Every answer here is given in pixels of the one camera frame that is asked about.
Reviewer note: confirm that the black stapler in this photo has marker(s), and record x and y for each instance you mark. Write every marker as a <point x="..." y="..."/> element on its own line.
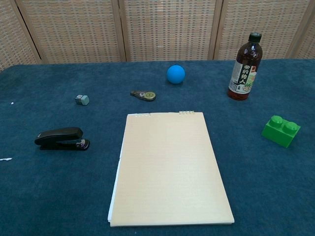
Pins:
<point x="61" y="134"/>

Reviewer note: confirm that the olive correction tape dispenser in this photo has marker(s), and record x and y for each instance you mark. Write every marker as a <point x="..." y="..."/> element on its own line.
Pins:
<point x="148" y="96"/>

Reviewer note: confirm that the blue ball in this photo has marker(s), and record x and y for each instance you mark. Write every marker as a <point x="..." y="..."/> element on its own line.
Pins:
<point x="175" y="74"/>

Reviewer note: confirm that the beige spiral notepad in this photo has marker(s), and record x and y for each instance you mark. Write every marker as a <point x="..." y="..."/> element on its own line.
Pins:
<point x="169" y="169"/>

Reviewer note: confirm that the woven folding screen panel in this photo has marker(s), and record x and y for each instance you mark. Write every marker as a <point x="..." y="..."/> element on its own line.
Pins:
<point x="275" y="27"/>
<point x="73" y="32"/>
<point x="12" y="41"/>
<point x="308" y="41"/>
<point x="169" y="29"/>

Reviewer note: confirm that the brown tea bottle black cap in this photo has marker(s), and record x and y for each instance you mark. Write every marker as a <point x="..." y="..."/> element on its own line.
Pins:
<point x="243" y="73"/>

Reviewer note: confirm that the green toy building brick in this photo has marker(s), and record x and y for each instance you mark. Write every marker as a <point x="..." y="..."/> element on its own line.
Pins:
<point x="279" y="134"/>

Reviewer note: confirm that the blue tablecloth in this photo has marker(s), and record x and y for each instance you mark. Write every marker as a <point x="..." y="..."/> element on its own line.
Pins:
<point x="49" y="196"/>

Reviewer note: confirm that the long white scrap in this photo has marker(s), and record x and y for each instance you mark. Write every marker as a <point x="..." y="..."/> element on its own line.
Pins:
<point x="5" y="159"/>

